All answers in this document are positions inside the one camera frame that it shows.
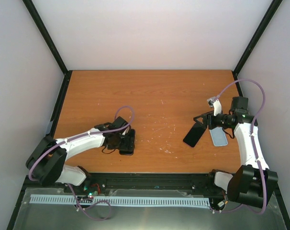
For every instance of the light blue slotted cable duct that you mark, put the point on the light blue slotted cable duct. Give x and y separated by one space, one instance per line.
124 201

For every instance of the black frame post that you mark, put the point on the black frame post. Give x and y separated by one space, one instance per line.
270 12
45 34

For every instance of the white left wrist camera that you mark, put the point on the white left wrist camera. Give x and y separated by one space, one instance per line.
126 131

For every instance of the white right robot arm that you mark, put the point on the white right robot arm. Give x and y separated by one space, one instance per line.
253 183

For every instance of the metal front plate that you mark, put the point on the metal front plate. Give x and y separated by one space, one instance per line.
97 217

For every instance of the black right frame post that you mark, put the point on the black right frame post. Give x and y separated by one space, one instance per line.
270 12

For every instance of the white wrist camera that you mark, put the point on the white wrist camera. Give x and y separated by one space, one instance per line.
214 103
126 131

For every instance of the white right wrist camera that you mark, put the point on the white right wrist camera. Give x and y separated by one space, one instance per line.
214 103

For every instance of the pink phone black screen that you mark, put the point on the pink phone black screen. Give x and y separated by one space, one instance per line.
194 135

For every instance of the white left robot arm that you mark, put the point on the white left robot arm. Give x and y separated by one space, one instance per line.
77 144

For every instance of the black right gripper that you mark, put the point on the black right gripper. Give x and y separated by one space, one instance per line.
207 117

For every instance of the black left frame post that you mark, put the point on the black left frame post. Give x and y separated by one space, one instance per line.
45 34

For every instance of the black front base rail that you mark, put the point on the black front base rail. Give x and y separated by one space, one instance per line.
191 183

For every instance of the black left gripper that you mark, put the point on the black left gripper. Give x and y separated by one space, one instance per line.
111 147

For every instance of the black left table rail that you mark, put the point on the black left table rail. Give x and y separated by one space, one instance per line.
56 107

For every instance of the light blue phone case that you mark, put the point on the light blue phone case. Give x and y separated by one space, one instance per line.
219 138

